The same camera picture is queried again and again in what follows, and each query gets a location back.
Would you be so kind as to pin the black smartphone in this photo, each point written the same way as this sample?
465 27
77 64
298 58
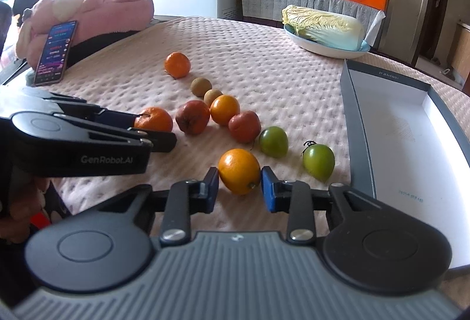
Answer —
52 63

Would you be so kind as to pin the grey shallow cardboard box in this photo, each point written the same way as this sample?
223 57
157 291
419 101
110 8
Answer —
407 150

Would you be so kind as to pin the napa cabbage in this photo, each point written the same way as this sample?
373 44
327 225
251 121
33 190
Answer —
325 27

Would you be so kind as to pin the brown kiwi back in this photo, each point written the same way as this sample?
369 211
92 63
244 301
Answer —
199 87

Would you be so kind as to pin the green tomato with stem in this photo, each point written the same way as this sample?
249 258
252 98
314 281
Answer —
318 160

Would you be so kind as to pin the pink plush toy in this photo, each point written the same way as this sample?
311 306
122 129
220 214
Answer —
93 17

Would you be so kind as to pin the brown kiwi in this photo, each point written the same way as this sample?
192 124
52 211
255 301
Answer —
211 95
199 87

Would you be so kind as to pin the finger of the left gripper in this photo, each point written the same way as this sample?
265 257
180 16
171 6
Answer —
121 117
161 142

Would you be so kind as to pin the brown kiwi front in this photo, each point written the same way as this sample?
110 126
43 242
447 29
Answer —
211 95

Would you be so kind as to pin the cloth-covered tv cabinet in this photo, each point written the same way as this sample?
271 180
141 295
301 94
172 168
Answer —
270 10

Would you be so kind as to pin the light blue plate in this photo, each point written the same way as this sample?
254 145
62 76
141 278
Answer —
326 51

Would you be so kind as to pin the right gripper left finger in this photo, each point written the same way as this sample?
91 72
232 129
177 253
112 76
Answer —
141 203

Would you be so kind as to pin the pink quilted table cover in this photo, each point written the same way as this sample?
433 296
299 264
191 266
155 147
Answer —
263 69

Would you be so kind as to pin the red apple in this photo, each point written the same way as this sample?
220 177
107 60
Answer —
245 127
192 118

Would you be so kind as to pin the orange round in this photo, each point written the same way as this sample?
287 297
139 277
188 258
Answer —
223 109

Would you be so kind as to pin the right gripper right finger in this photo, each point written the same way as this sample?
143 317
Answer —
301 202

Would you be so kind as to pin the large yellow-orange orange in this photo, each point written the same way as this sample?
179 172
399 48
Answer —
240 171

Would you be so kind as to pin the operator hand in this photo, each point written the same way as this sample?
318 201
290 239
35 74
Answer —
25 203

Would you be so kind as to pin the orange mandarin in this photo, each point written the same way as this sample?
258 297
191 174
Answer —
154 119
177 65

